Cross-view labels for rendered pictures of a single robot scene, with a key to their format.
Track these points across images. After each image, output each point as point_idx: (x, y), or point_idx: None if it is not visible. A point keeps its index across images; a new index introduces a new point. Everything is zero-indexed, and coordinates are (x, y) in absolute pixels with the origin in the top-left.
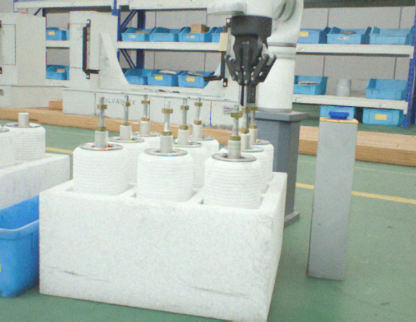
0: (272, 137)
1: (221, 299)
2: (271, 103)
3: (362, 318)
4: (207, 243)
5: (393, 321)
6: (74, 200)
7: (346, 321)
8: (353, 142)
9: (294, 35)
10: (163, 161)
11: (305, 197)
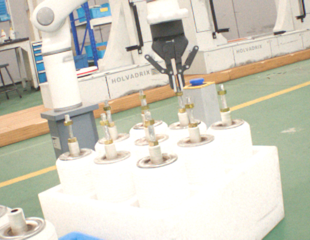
0: (87, 127)
1: (269, 216)
2: (74, 100)
3: (283, 190)
4: (259, 185)
5: (289, 183)
6: (194, 209)
7: (285, 194)
8: (216, 96)
9: (70, 40)
10: (218, 143)
11: (57, 180)
